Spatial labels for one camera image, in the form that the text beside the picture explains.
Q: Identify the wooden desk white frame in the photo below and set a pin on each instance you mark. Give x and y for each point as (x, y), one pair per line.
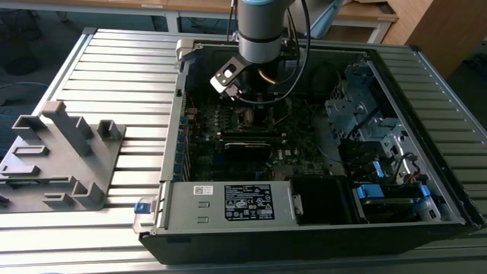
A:
(95, 7)
(202, 4)

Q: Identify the green ram stick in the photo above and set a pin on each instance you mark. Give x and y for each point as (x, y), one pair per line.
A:
(27, 181)

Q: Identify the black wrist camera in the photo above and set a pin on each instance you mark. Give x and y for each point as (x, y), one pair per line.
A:
(291, 52)

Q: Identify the green motherboard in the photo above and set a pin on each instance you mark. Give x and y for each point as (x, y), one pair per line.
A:
(300, 148)

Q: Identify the copper coloured tube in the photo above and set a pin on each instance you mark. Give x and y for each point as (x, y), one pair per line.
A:
(264, 78)

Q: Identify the cpu socket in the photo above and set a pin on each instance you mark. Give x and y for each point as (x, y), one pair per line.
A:
(248, 115)

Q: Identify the blue drive latch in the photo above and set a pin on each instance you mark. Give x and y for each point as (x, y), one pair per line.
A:
(378, 168)

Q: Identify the black plastic duct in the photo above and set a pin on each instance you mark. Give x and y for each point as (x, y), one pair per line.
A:
(323, 199)

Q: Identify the silver drive cage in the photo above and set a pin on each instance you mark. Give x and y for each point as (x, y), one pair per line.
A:
(342, 109)

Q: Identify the ram slot white clips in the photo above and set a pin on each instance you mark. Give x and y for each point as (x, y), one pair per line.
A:
(251, 132)
(251, 140)

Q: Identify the blue case latch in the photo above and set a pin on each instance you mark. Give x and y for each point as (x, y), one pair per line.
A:
(143, 207)

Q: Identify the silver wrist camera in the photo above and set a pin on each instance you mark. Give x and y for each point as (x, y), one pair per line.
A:
(226, 74)

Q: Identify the silver power supply unit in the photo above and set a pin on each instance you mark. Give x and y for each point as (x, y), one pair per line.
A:
(183, 199)

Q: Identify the metal locking lever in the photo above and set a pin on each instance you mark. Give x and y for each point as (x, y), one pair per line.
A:
(282, 119)

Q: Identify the blue disk carrier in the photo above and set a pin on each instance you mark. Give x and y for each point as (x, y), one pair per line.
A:
(368, 190)

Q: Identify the black pc case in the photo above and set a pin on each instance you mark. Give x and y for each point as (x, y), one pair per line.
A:
(266, 251)

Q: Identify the grey parts rack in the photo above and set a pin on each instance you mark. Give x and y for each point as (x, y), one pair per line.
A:
(60, 171)

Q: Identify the beige case latch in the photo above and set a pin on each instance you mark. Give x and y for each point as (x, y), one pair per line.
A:
(184, 47)

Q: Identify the black graphics card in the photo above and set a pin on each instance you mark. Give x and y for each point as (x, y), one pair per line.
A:
(247, 155)

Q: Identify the black hard disk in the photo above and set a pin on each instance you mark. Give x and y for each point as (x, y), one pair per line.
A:
(388, 209)

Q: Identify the wooden cabinet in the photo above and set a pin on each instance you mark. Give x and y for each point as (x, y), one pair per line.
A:
(448, 28)

